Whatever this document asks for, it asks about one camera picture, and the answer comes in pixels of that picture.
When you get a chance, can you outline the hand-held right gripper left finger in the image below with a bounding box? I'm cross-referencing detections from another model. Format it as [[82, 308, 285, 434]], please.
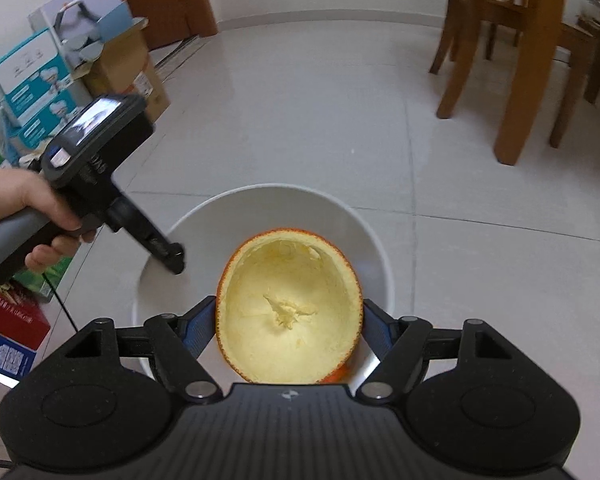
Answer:
[[70, 296, 223, 403]]

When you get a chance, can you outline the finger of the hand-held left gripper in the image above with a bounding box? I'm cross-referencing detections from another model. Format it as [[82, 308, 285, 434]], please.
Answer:
[[125, 217, 187, 275]]

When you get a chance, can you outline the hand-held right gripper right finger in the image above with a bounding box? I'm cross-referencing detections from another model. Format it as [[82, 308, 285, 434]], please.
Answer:
[[356, 299, 512, 403]]

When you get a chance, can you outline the white round trash bin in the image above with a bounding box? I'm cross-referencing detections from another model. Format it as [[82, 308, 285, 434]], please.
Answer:
[[131, 183, 395, 386]]

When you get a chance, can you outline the person's left hand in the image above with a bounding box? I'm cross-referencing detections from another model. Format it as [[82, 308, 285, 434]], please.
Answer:
[[0, 167, 99, 273]]

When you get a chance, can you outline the teal white product box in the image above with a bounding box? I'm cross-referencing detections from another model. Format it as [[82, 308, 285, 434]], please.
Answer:
[[0, 27, 93, 128], [0, 105, 81, 153]]

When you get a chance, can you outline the brown cardboard box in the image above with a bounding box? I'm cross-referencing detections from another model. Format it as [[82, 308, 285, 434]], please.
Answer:
[[77, 17, 172, 122]]

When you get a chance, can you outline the green milk carton box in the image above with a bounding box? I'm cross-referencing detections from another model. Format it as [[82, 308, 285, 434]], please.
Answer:
[[27, 255, 76, 303]]

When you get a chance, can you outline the pale blue appliance box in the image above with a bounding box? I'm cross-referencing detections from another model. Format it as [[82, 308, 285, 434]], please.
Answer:
[[28, 0, 135, 41]]

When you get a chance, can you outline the red cardboard box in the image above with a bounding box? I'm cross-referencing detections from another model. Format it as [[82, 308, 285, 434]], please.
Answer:
[[0, 275, 52, 353]]

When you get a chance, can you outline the blue cardboard box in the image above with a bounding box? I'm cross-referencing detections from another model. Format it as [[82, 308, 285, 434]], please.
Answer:
[[0, 322, 37, 386]]

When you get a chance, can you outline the wooden chair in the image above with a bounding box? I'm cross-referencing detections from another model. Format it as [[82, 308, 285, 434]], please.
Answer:
[[549, 7, 600, 150], [428, 0, 531, 120]]

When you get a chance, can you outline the wooden dining table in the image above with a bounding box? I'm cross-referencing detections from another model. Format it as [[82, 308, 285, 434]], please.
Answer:
[[494, 0, 600, 167]]

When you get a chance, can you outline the black cable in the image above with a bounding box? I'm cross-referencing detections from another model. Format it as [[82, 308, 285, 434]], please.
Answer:
[[49, 270, 80, 335]]

